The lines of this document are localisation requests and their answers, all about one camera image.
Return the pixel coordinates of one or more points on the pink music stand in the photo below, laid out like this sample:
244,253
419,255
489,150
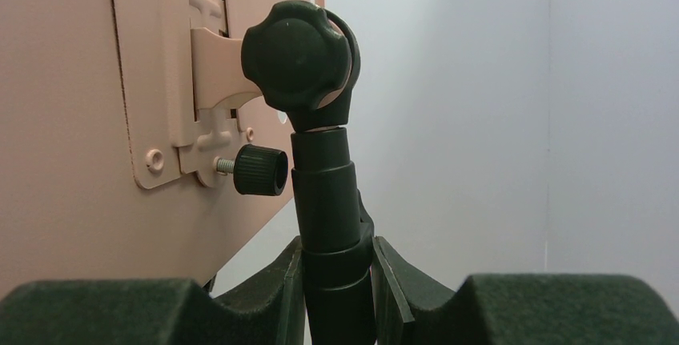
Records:
184,139

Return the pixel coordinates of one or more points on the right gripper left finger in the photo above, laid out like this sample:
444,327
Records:
267,308

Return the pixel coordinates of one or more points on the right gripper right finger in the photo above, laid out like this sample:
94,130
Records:
414,308

